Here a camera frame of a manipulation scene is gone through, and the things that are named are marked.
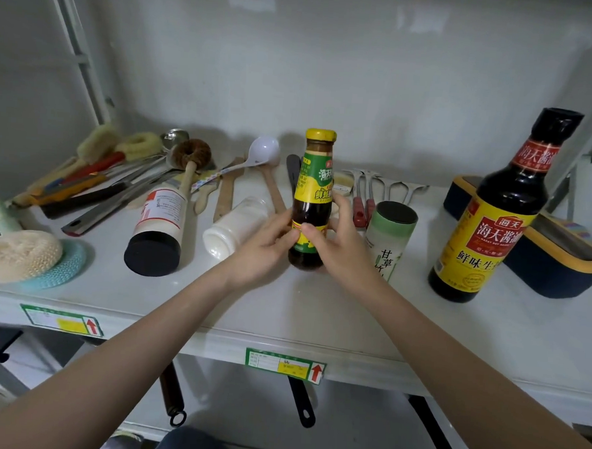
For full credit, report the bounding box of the person's right hand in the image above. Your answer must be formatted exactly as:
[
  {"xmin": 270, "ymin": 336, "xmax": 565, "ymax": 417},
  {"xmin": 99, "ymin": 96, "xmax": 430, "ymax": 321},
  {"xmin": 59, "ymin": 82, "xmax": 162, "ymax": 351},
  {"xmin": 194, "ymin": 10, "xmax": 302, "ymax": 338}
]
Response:
[{"xmin": 296, "ymin": 190, "xmax": 393, "ymax": 301}]

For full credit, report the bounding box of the person's left hand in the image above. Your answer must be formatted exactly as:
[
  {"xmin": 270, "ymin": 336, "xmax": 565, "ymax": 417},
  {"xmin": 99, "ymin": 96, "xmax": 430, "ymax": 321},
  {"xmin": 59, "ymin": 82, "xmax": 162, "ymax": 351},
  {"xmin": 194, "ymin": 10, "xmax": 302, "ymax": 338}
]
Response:
[{"xmin": 220, "ymin": 206, "xmax": 303, "ymax": 297}]

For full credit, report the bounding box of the white plastic seasoning bottle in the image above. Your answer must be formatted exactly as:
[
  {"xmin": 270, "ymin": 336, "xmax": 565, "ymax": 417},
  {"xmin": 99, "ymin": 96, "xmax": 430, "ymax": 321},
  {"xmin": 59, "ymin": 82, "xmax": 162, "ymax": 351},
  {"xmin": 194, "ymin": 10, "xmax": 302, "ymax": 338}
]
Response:
[{"xmin": 200, "ymin": 193, "xmax": 274, "ymax": 265}]

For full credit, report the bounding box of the green white bamboo salt can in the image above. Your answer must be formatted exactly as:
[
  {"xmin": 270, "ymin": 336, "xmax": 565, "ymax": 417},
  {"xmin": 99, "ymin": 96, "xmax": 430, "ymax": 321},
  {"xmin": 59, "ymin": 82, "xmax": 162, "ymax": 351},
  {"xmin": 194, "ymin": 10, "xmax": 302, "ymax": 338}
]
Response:
[{"xmin": 362, "ymin": 199, "xmax": 421, "ymax": 284}]

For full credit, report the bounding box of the small yellow-capped sauce bottle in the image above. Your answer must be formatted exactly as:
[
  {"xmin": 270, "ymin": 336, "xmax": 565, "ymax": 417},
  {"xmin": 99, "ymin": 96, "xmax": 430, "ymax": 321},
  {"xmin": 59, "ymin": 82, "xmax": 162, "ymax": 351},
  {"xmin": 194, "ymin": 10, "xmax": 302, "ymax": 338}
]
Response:
[{"xmin": 287, "ymin": 127, "xmax": 339, "ymax": 273}]

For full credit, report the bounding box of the black-capped white seasoning shaker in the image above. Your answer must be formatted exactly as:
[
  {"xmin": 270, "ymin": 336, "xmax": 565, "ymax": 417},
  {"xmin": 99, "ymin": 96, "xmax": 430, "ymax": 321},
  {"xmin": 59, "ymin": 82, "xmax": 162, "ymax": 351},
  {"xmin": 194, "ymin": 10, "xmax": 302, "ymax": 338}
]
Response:
[{"xmin": 122, "ymin": 183, "xmax": 189, "ymax": 280}]

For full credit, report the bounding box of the large dark soy sauce bottle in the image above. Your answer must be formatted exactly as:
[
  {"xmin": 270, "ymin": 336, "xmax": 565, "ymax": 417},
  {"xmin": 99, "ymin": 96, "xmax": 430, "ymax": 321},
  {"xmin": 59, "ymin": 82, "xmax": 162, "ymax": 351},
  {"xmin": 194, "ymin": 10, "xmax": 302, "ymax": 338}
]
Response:
[{"xmin": 426, "ymin": 101, "xmax": 586, "ymax": 310}]

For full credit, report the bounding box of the person's right forearm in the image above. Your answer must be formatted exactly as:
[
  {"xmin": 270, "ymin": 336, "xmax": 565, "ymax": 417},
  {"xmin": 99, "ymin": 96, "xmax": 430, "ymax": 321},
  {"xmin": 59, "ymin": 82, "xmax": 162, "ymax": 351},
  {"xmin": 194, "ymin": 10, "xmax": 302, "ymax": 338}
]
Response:
[{"xmin": 357, "ymin": 278, "xmax": 592, "ymax": 449}]

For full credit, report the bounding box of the person's left forearm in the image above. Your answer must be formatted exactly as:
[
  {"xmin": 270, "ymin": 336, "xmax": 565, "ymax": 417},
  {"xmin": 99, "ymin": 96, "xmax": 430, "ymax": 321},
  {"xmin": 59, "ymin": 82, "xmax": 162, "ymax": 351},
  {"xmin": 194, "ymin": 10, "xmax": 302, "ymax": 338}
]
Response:
[{"xmin": 0, "ymin": 255, "xmax": 248, "ymax": 449}]

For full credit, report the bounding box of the person's blue trouser leg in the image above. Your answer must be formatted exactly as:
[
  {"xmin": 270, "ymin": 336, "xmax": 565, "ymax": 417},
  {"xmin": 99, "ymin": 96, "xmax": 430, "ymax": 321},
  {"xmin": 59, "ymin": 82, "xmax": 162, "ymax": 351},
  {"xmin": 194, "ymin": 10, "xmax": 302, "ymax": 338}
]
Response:
[{"xmin": 149, "ymin": 424, "xmax": 238, "ymax": 449}]

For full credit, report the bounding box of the white table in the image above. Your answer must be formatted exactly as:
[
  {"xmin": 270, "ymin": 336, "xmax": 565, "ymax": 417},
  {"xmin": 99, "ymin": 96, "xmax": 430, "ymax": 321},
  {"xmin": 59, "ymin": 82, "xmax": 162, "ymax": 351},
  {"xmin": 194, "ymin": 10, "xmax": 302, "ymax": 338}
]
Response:
[{"xmin": 0, "ymin": 136, "xmax": 592, "ymax": 430}]

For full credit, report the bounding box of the small wooden fork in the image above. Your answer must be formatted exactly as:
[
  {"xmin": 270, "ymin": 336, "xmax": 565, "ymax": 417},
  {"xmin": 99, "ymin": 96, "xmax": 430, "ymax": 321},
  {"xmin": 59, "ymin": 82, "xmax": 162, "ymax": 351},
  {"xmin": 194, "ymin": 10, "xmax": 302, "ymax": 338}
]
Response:
[{"xmin": 193, "ymin": 178, "xmax": 222, "ymax": 216}]

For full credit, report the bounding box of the black spatula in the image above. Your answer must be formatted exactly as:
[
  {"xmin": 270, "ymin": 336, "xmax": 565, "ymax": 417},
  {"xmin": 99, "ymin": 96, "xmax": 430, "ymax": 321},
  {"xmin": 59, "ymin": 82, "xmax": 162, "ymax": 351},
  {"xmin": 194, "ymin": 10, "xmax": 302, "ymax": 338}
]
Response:
[{"xmin": 284, "ymin": 153, "xmax": 304, "ymax": 194}]

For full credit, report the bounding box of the white plastic ladle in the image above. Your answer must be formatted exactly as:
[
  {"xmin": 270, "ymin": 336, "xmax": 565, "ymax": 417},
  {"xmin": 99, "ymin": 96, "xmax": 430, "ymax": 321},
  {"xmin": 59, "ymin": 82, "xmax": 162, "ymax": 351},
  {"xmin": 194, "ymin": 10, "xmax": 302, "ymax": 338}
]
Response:
[{"xmin": 191, "ymin": 131, "xmax": 283, "ymax": 198}]

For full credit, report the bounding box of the green white shelf label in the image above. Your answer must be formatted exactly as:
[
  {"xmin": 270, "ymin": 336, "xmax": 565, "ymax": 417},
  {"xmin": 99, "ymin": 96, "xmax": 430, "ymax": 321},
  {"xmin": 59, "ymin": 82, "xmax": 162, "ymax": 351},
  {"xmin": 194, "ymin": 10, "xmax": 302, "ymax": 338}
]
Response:
[
  {"xmin": 244, "ymin": 347, "xmax": 328, "ymax": 387},
  {"xmin": 18, "ymin": 304, "xmax": 106, "ymax": 339}
]

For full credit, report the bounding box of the metal spoon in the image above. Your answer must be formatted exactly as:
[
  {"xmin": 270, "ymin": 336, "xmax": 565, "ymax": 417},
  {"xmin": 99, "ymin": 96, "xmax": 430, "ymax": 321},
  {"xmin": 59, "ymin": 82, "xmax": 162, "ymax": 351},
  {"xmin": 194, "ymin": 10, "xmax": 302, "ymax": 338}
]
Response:
[{"xmin": 159, "ymin": 127, "xmax": 191, "ymax": 153}]

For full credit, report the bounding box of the white lower shelf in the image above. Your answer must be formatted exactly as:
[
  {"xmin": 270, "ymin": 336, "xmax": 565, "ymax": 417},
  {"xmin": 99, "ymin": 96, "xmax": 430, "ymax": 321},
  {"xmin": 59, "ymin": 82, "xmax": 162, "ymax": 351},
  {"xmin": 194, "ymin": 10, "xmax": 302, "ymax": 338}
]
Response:
[{"xmin": 0, "ymin": 330, "xmax": 498, "ymax": 449}]

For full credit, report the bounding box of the teal scrubber pad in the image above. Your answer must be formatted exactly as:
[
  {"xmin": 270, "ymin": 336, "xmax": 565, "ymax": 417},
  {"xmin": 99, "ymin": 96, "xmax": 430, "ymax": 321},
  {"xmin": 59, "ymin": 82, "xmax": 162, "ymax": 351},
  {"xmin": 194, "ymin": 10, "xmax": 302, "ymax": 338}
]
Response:
[{"xmin": 17, "ymin": 237, "xmax": 89, "ymax": 294}]

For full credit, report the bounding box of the cream sponge brush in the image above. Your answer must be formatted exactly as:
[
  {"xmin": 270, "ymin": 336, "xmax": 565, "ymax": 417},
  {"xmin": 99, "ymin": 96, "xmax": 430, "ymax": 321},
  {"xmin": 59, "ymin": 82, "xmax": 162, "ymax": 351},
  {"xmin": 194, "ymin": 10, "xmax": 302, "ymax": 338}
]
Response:
[{"xmin": 9, "ymin": 119, "xmax": 122, "ymax": 212}]

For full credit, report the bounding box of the navy yellow cutlery box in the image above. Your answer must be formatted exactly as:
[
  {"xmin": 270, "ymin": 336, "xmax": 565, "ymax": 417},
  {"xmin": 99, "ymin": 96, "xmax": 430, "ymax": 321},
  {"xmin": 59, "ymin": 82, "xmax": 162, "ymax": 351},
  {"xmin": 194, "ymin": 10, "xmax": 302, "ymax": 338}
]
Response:
[{"xmin": 438, "ymin": 174, "xmax": 592, "ymax": 302}]

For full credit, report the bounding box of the striped cloth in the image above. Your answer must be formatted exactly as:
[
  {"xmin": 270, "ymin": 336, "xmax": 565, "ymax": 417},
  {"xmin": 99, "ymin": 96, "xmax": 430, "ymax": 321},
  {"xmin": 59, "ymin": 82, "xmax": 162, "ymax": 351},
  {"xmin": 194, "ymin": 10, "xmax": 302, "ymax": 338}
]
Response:
[{"xmin": 538, "ymin": 211, "xmax": 592, "ymax": 239}]

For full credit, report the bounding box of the pink white plastic bag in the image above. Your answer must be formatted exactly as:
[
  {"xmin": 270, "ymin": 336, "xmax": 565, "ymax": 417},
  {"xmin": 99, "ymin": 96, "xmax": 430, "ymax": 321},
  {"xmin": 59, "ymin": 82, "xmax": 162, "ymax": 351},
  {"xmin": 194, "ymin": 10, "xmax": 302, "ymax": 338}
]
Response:
[{"xmin": 97, "ymin": 429, "xmax": 145, "ymax": 449}]

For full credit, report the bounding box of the cream round scrubber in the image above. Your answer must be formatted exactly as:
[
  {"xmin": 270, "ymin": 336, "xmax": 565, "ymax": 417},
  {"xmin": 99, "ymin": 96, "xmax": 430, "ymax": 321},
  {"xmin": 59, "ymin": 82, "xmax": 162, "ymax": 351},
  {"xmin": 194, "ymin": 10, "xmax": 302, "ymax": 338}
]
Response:
[{"xmin": 0, "ymin": 228, "xmax": 65, "ymax": 288}]

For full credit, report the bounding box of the red-handled peeler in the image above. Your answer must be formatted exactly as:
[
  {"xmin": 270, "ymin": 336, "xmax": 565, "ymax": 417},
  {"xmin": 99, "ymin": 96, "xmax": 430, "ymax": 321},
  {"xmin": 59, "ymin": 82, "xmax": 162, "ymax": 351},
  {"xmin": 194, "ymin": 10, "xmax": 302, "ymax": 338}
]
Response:
[
  {"xmin": 360, "ymin": 169, "xmax": 379, "ymax": 223},
  {"xmin": 342, "ymin": 168, "xmax": 371, "ymax": 230}
]

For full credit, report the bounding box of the pale-handled pastry brush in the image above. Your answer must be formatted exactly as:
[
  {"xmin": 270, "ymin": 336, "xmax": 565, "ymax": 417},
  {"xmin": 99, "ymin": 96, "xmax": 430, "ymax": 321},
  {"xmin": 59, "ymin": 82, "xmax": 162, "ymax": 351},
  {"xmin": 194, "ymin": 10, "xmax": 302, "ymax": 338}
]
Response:
[{"xmin": 331, "ymin": 171, "xmax": 355, "ymax": 197}]

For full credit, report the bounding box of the brown round wooden-handled brush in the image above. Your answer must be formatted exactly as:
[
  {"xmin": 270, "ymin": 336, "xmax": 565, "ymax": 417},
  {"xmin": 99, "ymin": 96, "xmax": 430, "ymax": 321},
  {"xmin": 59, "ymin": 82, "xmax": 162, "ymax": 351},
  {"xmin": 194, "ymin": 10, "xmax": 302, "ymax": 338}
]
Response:
[{"xmin": 169, "ymin": 138, "xmax": 214, "ymax": 200}]

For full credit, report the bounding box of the black pan handle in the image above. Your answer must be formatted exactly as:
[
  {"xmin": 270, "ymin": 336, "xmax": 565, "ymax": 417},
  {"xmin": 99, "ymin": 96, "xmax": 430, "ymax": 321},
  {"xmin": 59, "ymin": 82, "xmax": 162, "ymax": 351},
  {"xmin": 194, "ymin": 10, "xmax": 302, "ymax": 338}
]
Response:
[{"xmin": 285, "ymin": 375, "xmax": 319, "ymax": 430}]

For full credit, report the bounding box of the yellow ring sponge red handle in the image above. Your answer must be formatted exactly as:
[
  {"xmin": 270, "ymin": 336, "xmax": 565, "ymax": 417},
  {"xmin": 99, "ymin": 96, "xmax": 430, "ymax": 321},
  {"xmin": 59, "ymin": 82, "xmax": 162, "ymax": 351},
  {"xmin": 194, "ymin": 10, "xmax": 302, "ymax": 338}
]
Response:
[{"xmin": 44, "ymin": 126, "xmax": 163, "ymax": 197}]

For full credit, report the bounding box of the pan with brown ringed handle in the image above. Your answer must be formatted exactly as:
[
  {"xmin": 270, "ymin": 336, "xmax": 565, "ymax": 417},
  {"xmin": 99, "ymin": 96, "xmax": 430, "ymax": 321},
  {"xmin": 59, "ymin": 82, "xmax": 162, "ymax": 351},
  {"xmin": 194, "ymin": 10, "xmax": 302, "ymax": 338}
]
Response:
[{"xmin": 156, "ymin": 361, "xmax": 191, "ymax": 429}]

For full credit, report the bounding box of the black-handled knife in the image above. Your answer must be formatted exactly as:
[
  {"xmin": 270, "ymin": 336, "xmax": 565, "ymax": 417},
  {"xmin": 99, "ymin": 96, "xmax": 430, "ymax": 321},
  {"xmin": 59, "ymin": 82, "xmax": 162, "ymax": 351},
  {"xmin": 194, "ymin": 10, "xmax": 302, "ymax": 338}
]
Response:
[{"xmin": 40, "ymin": 160, "xmax": 172, "ymax": 226}]

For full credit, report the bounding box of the black long-handled frying pan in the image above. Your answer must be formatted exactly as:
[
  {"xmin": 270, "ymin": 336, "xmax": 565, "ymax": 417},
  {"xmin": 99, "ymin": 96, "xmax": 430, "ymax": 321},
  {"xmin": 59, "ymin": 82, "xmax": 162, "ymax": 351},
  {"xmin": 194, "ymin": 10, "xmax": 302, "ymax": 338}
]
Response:
[{"xmin": 404, "ymin": 394, "xmax": 469, "ymax": 449}]

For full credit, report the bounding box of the yellow-handled tool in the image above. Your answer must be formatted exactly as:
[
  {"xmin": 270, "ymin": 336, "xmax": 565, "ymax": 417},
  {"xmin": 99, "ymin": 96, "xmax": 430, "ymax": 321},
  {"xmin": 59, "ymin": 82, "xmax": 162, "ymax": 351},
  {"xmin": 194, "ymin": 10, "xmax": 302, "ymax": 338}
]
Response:
[{"xmin": 28, "ymin": 170, "xmax": 110, "ymax": 211}]

